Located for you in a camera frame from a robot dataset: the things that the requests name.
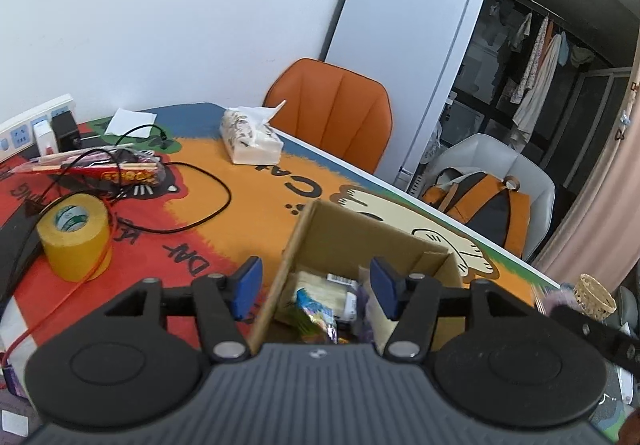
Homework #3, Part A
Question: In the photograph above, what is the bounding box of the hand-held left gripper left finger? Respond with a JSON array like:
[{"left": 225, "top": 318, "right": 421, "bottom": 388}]
[{"left": 102, "top": 256, "right": 264, "bottom": 363}]

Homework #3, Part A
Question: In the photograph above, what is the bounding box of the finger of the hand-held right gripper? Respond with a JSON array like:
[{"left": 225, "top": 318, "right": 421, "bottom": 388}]
[{"left": 544, "top": 304, "right": 640, "bottom": 372}]

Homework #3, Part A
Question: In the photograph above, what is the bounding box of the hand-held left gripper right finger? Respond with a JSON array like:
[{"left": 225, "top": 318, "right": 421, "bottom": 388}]
[{"left": 369, "top": 257, "right": 533, "bottom": 362}]

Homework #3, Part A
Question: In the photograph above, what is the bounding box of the clear snack packet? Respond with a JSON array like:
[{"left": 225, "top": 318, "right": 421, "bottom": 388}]
[{"left": 327, "top": 274, "right": 362, "bottom": 322}]

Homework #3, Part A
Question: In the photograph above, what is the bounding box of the purple snack packet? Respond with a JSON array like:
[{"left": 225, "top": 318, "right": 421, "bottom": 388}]
[{"left": 356, "top": 282, "right": 376, "bottom": 343}]

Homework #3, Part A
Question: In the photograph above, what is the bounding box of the yellow bread packet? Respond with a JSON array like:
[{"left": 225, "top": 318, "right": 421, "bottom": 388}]
[{"left": 294, "top": 271, "right": 351, "bottom": 321}]

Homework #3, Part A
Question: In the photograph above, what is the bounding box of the small green snack packet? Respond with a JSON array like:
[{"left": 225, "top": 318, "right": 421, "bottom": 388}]
[{"left": 287, "top": 312, "right": 313, "bottom": 343}]

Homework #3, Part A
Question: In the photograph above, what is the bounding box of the cardboard box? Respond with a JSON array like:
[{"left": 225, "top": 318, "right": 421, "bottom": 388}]
[{"left": 248, "top": 200, "right": 495, "bottom": 357}]

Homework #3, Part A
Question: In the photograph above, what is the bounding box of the wicker basket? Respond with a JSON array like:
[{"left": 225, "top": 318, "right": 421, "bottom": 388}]
[{"left": 572, "top": 273, "right": 617, "bottom": 322}]

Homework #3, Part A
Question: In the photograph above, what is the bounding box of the orange grey backpack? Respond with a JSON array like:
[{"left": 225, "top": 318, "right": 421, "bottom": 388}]
[{"left": 421, "top": 167, "right": 532, "bottom": 262}]

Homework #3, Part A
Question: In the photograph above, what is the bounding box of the pink curtain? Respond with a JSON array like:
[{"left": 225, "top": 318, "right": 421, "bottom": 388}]
[{"left": 534, "top": 75, "right": 640, "bottom": 288}]

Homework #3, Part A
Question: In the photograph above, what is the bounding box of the tissue pack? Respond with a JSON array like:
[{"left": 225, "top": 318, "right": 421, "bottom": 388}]
[{"left": 220, "top": 100, "right": 287, "bottom": 166}]

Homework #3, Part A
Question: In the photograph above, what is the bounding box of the long red snack packet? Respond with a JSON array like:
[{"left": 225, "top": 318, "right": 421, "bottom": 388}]
[{"left": 15, "top": 150, "right": 166, "bottom": 186}]

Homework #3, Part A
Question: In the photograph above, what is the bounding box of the white chair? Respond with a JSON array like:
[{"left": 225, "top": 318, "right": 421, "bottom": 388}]
[{"left": 424, "top": 133, "right": 557, "bottom": 262}]

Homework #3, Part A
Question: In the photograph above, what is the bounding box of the orange chair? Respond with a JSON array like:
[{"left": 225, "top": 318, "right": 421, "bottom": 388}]
[{"left": 262, "top": 58, "right": 393, "bottom": 174}]

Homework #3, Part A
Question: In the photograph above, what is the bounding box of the yellow tape roll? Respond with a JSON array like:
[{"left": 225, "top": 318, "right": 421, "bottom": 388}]
[{"left": 36, "top": 193, "right": 114, "bottom": 283}]

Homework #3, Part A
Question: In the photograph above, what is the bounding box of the white paper sheet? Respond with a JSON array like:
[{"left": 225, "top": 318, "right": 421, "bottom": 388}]
[{"left": 101, "top": 108, "right": 157, "bottom": 136}]

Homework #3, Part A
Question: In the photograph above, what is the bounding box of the white refrigerator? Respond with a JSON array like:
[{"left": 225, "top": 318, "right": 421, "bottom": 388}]
[{"left": 321, "top": 0, "right": 487, "bottom": 193}]

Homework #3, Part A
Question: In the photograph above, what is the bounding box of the black flat device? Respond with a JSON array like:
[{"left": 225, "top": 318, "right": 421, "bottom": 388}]
[{"left": 0, "top": 212, "right": 43, "bottom": 306}]

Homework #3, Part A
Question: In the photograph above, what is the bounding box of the black charger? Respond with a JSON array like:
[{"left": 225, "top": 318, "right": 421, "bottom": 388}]
[{"left": 51, "top": 111, "right": 83, "bottom": 152}]

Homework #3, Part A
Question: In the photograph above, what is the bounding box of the white hanging garment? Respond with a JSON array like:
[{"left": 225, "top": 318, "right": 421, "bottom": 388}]
[{"left": 512, "top": 34, "right": 563, "bottom": 146}]

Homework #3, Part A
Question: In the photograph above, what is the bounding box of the white charger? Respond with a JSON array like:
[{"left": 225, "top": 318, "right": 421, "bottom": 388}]
[{"left": 32, "top": 121, "right": 60, "bottom": 156}]

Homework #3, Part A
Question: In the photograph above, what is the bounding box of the small purple packet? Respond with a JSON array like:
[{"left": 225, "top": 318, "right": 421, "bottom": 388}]
[{"left": 0, "top": 364, "right": 26, "bottom": 397}]

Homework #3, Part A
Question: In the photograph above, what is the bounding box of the patterned hanging garment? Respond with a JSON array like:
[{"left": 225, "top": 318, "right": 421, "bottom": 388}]
[{"left": 497, "top": 15, "right": 550, "bottom": 106}]

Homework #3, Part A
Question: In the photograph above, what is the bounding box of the white power strip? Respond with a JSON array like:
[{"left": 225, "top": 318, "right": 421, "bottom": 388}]
[{"left": 0, "top": 94, "right": 76, "bottom": 163}]

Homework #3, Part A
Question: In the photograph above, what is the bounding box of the grey hanging cloth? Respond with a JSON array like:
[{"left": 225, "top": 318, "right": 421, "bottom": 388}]
[{"left": 570, "top": 45, "right": 596, "bottom": 68}]

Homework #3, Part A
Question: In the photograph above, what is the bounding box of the black cable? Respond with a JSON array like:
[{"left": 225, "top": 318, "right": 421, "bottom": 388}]
[{"left": 37, "top": 124, "right": 232, "bottom": 234}]

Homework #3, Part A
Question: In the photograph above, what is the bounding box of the red cable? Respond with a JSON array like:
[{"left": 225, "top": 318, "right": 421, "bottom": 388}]
[{"left": 0, "top": 150, "right": 166, "bottom": 371}]

